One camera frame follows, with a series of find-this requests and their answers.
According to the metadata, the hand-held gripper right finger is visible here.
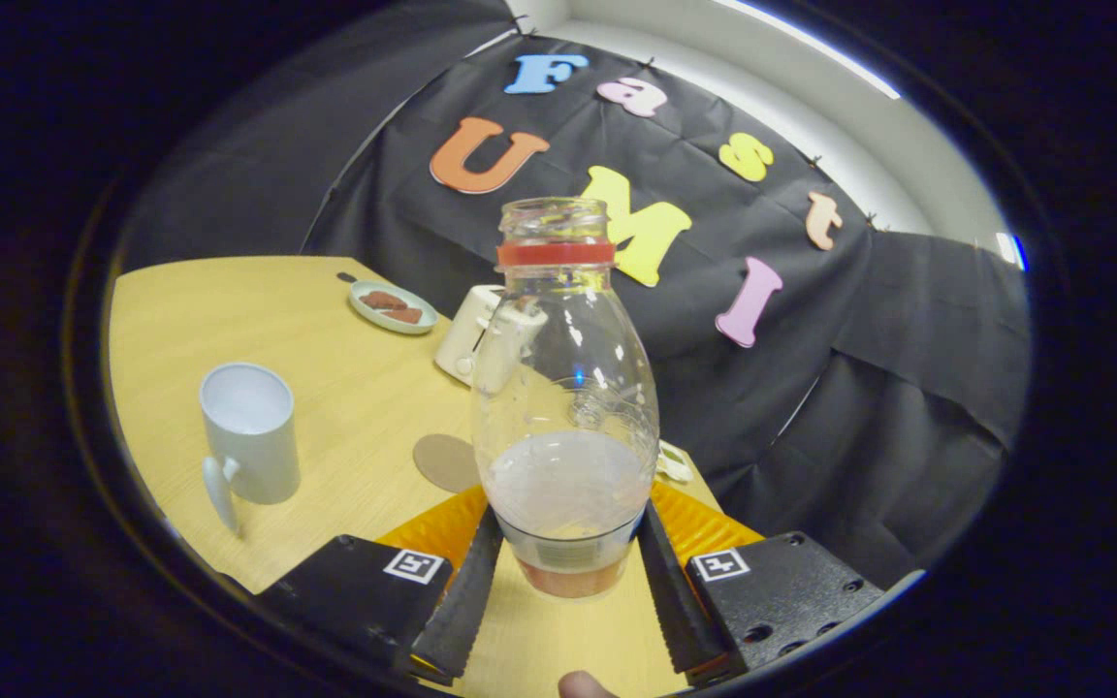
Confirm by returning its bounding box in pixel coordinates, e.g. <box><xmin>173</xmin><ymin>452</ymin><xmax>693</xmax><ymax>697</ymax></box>
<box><xmin>636</xmin><ymin>482</ymin><xmax>926</xmax><ymax>684</ymax></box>

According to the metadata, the wooden table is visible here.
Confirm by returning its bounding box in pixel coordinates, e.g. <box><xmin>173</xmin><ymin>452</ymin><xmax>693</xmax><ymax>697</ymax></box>
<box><xmin>108</xmin><ymin>255</ymin><xmax>724</xmax><ymax>697</ymax></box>

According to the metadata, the clear plastic juice bottle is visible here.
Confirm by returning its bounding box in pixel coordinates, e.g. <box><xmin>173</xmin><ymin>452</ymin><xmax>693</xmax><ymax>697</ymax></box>
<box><xmin>469</xmin><ymin>197</ymin><xmax>661</xmax><ymax>600</ymax></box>

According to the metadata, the long ceiling light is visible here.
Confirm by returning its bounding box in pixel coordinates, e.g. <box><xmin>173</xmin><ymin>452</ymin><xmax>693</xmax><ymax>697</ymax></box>
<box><xmin>714</xmin><ymin>0</ymin><xmax>901</xmax><ymax>101</ymax></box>

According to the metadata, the white toaster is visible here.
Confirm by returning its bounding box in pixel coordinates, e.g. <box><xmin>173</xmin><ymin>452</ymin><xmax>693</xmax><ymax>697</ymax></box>
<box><xmin>434</xmin><ymin>284</ymin><xmax>550</xmax><ymax>389</ymax></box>

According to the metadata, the round brown coaster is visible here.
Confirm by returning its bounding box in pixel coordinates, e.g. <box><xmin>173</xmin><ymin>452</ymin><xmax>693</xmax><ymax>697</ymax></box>
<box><xmin>412</xmin><ymin>432</ymin><xmax>482</xmax><ymax>493</ymax></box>

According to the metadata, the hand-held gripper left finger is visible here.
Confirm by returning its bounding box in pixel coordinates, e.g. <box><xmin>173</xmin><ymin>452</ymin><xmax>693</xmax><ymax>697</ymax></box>
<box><xmin>258</xmin><ymin>485</ymin><xmax>504</xmax><ymax>684</ymax></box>

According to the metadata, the white cup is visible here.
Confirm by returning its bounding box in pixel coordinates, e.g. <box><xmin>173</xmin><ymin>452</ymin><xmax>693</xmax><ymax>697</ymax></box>
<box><xmin>198</xmin><ymin>362</ymin><xmax>302</xmax><ymax>537</ymax></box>

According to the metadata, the pale green plate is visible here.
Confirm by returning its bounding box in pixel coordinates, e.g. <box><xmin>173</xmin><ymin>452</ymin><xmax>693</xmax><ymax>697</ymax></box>
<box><xmin>348</xmin><ymin>280</ymin><xmax>440</xmax><ymax>336</ymax></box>

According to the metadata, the small white food tray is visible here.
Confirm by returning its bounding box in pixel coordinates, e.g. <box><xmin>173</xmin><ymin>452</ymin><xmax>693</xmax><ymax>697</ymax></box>
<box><xmin>655</xmin><ymin>441</ymin><xmax>695</xmax><ymax>484</ymax></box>

